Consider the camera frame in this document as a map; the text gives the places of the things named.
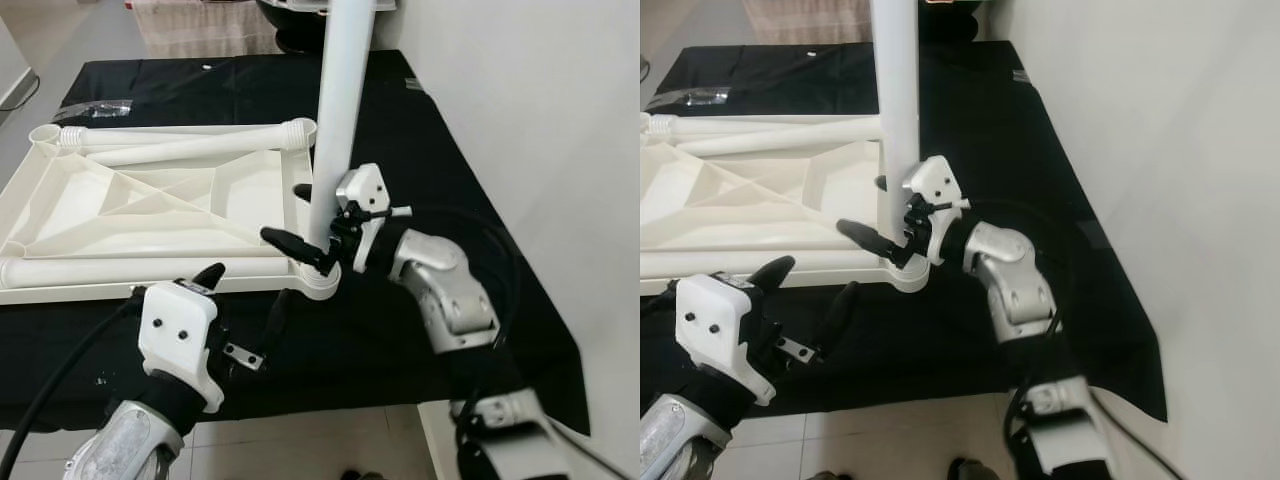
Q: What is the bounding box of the white plastic children table top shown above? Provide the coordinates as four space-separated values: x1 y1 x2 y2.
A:
0 122 341 306
640 112 931 296

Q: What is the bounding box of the large black bowl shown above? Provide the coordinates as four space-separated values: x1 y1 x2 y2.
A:
255 0 396 53
915 0 986 43

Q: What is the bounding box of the beige woven cloth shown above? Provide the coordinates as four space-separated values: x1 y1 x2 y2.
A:
742 0 873 46
130 0 286 59

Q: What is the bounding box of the clear plastic bag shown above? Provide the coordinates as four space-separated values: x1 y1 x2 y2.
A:
655 85 731 109
62 98 134 123

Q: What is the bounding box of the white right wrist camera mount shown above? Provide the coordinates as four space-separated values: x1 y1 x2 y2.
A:
335 162 413 273
905 155 969 266

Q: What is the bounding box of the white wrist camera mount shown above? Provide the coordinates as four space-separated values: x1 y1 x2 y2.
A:
676 272 776 406
335 162 413 273
137 282 226 413
905 155 969 266

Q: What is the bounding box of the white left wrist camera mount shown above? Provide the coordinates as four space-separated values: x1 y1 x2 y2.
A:
676 272 776 406
137 282 226 413

